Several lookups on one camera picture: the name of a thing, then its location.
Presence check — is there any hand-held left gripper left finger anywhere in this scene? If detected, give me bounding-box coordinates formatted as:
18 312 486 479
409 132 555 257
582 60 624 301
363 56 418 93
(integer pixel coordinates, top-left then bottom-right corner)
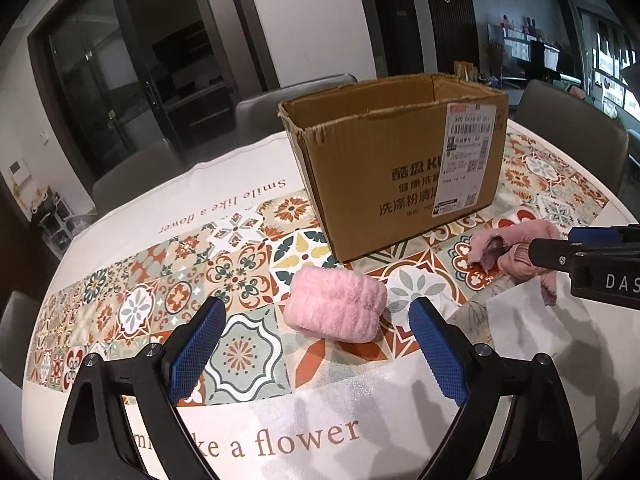
52 296 228 480

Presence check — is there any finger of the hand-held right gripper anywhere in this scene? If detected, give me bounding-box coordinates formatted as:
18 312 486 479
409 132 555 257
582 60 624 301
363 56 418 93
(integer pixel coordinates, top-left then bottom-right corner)
529 237 582 271
568 226 640 248

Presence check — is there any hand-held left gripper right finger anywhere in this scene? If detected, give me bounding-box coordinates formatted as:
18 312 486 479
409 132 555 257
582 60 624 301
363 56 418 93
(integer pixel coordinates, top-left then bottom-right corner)
407 296 583 480

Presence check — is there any dusty pink cloth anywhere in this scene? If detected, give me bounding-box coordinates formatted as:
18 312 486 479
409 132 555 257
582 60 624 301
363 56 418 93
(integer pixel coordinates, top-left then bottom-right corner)
467 220 563 306

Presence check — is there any grey printed cloth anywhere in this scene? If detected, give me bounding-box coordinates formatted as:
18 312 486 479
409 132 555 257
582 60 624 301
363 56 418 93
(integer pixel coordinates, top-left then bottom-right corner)
446 282 501 333

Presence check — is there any white cloth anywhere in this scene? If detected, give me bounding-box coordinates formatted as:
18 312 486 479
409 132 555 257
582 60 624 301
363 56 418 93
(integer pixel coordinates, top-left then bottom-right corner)
487 280 573 361

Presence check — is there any pink fluffy towel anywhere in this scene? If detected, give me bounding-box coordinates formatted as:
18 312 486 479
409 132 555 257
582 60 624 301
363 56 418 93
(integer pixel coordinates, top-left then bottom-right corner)
284 266 388 343

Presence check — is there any brown cardboard box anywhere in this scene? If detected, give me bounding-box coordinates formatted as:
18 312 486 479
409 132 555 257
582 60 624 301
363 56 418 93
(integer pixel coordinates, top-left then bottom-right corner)
277 72 510 263

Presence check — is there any grey dining chair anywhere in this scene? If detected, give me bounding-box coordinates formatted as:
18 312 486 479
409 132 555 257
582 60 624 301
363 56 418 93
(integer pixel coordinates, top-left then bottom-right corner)
0 290 43 391
235 74 358 136
510 79 630 181
91 137 188 216

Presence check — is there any patterned tile print tablecloth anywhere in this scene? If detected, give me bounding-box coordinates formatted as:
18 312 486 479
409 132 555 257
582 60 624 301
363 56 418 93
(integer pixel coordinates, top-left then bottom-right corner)
22 117 626 480

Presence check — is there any black computer monitor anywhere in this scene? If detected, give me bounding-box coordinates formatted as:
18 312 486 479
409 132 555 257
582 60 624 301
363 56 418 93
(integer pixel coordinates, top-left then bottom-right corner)
530 40 561 71

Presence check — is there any white storage trolley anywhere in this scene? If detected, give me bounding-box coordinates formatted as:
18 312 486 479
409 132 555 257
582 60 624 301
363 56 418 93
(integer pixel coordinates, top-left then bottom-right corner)
27 185 96 256

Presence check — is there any dark glass sliding door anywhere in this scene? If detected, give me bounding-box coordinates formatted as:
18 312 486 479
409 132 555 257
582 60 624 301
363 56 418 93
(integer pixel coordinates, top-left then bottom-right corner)
27 0 236 186

